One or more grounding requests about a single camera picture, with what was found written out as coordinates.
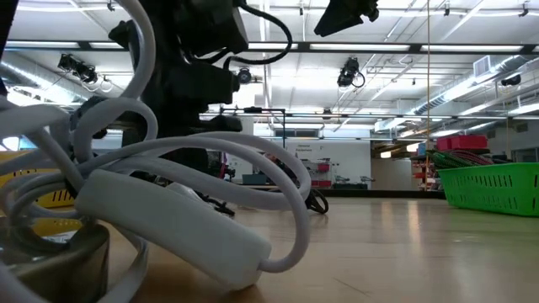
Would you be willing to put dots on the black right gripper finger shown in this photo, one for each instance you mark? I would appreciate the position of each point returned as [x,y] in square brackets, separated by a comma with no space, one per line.
[345,14]

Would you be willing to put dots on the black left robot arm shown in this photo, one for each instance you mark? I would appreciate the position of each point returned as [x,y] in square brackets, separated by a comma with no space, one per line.
[164,38]

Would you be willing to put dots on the dark storage shelf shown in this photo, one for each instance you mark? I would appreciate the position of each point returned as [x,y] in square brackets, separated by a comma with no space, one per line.
[419,157]

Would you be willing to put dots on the red storage bins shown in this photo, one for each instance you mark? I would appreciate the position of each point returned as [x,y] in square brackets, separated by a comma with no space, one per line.
[461,142]

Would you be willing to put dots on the yellow plastic basket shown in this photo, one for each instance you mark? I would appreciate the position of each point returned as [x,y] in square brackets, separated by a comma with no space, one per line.
[42,201]

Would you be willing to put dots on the green plastic basket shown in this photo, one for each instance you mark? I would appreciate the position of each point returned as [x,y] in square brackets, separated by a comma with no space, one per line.
[488,189]

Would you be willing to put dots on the round black overhead camera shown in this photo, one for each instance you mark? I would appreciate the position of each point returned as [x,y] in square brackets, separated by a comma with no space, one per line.
[245,76]

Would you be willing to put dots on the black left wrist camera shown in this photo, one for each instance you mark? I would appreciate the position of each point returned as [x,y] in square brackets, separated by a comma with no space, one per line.
[215,25]

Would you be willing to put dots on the silver ventilation duct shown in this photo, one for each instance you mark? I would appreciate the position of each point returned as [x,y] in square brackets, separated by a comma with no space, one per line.
[463,86]

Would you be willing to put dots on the small black ceiling camera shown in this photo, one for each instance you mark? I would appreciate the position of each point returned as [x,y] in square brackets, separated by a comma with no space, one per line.
[510,80]

